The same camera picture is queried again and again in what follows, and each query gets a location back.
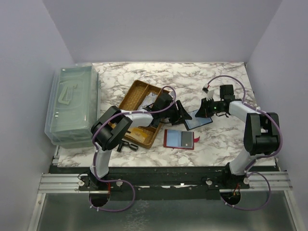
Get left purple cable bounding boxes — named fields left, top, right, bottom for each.
left=92, top=86, right=176, bottom=212

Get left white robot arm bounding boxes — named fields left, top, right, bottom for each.
left=90, top=92, right=192, bottom=179

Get red card holder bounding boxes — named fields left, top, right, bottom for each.
left=163, top=129, right=200, bottom=150

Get black T-shaped tool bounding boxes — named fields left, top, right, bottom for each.
left=116, top=141, right=139, bottom=152

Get purple cable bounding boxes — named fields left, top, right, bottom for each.
left=92, top=86, right=176, bottom=212
left=202, top=76, right=282, bottom=211

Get woven wicker organizer tray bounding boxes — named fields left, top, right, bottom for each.
left=117, top=79, right=169, bottom=149

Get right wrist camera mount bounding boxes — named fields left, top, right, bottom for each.
left=202, top=84, right=214, bottom=101

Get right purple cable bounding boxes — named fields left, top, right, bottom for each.
left=202, top=76, right=282, bottom=211

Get aluminium frame rail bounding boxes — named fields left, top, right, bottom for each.
left=38, top=174, right=85, bottom=193

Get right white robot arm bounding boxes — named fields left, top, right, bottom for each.
left=195, top=84, right=281, bottom=176

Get clear plastic storage box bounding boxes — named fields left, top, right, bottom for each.
left=44, top=63, right=101, bottom=149

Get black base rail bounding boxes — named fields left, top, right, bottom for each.
left=49, top=166, right=282, bottom=200

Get silver cards in tray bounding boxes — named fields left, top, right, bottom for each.
left=138, top=92, right=157, bottom=110

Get grey VIP card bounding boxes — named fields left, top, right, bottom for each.
left=181, top=131, right=193, bottom=148

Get gold cards in tray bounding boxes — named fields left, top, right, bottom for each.
left=127, top=128, right=148, bottom=143

